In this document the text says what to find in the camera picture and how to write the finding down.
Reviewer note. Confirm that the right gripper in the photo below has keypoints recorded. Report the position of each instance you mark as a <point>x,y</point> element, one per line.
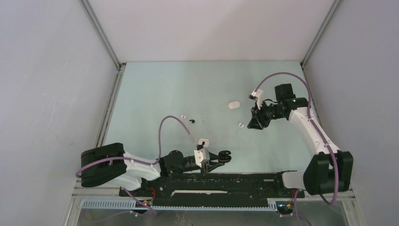
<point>258,121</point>

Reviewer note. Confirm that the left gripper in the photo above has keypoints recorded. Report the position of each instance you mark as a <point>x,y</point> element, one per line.
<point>209,166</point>

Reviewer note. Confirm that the black charging case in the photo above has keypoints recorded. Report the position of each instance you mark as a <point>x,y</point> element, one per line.
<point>224,156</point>

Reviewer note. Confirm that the white gold-trimmed charging case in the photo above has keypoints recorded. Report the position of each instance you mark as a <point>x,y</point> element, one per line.
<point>204,142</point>

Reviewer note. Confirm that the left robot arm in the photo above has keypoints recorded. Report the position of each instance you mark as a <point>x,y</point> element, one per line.
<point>112,165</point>

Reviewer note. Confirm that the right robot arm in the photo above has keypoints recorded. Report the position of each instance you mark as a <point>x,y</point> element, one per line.
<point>330,168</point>

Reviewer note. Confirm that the white oval charging case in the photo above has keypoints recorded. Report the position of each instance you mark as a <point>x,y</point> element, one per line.
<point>234,104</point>

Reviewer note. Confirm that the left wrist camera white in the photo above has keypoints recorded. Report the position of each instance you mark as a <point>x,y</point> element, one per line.
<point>201,157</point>

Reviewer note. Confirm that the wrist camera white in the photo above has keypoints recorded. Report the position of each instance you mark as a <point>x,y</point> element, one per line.
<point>201,157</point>
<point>257,96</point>

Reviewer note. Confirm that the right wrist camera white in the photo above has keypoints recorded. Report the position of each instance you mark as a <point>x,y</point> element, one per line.
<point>257,96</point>

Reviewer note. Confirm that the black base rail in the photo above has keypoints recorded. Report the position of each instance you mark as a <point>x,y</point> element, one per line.
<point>216,189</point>

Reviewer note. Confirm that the white cable duct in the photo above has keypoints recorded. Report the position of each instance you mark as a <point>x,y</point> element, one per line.
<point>120,204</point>

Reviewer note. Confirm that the aluminium frame rail front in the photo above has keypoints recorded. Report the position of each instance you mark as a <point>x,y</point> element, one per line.
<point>115,192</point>

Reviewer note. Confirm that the left corner aluminium post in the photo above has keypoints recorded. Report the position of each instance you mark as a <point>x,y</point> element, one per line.
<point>87,7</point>

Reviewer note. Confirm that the corner aluminium post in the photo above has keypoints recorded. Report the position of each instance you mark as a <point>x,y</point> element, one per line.
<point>87,7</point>
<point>320,32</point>

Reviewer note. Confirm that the right corner aluminium post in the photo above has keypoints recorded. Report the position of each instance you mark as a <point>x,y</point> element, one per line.
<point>320,32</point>

